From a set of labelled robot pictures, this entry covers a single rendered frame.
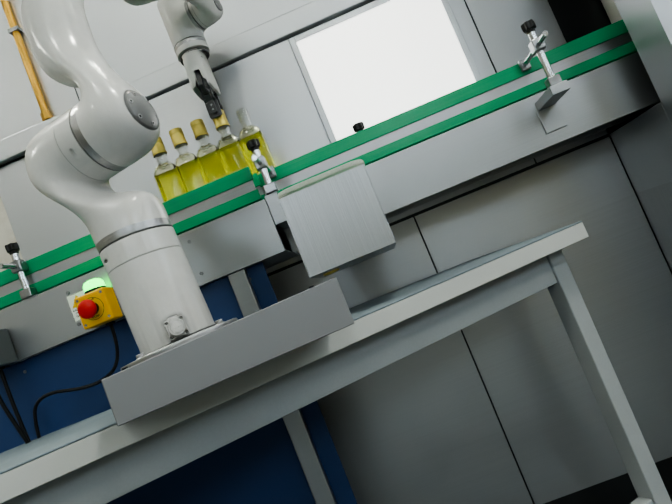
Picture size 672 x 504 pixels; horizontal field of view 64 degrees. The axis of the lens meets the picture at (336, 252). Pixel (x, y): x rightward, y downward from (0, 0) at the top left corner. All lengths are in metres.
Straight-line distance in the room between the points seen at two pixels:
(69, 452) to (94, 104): 0.49
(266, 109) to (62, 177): 0.72
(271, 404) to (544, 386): 0.87
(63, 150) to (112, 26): 0.90
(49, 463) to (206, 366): 0.23
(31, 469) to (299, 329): 0.37
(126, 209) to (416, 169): 0.67
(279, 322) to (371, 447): 0.86
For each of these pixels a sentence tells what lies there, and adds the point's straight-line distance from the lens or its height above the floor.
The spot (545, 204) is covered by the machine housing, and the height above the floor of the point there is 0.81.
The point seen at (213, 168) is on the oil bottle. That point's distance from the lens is 1.37.
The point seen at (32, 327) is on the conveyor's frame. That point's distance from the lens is 1.40.
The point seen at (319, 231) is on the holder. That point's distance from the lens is 0.99.
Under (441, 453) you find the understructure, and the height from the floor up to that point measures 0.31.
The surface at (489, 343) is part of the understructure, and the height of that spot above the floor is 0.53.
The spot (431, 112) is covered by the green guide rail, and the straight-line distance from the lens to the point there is 1.33.
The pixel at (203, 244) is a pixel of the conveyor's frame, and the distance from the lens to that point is 1.22.
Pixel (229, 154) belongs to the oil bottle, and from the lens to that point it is 1.37.
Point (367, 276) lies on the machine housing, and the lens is 1.46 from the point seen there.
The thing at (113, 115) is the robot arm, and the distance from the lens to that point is 0.89.
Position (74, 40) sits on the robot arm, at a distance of 1.02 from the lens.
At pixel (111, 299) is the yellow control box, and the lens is 1.25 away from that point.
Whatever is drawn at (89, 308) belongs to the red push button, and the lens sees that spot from 1.21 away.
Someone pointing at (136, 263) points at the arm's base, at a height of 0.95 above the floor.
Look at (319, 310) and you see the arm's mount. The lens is 0.73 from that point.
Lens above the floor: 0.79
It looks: 4 degrees up
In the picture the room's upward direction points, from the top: 22 degrees counter-clockwise
